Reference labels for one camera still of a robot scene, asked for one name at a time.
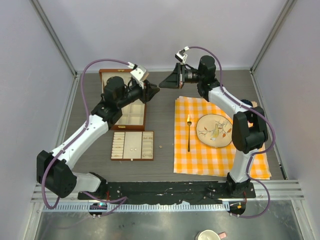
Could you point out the white cable duct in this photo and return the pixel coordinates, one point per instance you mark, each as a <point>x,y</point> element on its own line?
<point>102,207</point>

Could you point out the brown jewelry tray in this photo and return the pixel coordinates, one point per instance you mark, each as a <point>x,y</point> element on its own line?
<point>124,141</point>

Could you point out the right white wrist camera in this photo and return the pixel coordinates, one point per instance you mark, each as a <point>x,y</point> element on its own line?
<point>181,55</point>

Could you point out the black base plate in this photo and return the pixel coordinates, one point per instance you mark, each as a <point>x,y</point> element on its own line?
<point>174,192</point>

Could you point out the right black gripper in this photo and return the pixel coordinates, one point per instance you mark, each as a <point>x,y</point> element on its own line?
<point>173,81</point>

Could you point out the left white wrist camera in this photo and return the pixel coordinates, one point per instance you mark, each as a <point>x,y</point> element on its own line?
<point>138,73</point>

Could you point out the gold fork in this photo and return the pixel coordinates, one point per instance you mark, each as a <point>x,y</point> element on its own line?
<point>189,123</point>

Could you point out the yellow checkered cloth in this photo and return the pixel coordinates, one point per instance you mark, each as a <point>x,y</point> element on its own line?
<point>202,159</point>

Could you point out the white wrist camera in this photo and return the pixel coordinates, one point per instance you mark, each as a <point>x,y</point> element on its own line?
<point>181,55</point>
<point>138,73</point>

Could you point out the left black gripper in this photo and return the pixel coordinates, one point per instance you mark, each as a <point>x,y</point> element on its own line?
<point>149,91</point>

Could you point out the white pink mug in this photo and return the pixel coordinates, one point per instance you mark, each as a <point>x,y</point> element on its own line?
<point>210,235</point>

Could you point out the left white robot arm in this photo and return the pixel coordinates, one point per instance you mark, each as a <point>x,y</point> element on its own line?
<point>54,169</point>

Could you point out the dark blue bowl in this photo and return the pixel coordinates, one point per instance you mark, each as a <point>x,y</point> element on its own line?
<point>247,102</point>

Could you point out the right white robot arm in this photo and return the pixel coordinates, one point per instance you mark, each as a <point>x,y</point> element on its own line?
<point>249,124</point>

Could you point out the brown jewelry box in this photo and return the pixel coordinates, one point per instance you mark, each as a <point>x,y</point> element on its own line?
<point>133,115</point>

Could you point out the bird pattern plate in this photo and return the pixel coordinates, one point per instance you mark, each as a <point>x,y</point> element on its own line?
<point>214,130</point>

